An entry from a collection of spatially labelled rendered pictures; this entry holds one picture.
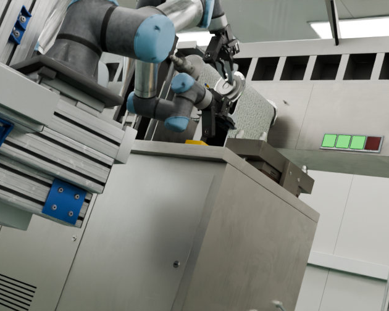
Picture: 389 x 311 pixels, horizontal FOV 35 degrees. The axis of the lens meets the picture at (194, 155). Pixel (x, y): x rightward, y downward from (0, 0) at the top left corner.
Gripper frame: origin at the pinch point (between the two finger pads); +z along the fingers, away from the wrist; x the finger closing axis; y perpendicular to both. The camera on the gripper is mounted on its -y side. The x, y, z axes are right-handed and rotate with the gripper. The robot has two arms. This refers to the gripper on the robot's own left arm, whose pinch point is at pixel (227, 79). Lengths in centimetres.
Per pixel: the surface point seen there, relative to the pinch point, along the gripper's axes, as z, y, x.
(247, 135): 22.3, -2.0, -4.6
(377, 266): 212, 159, 40
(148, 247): 28, -69, -10
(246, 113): 14.0, 0.5, -4.6
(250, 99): 10.0, 5.1, -4.6
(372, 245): 206, 175, 50
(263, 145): 16.8, -18.6, -24.3
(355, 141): 33, 17, -39
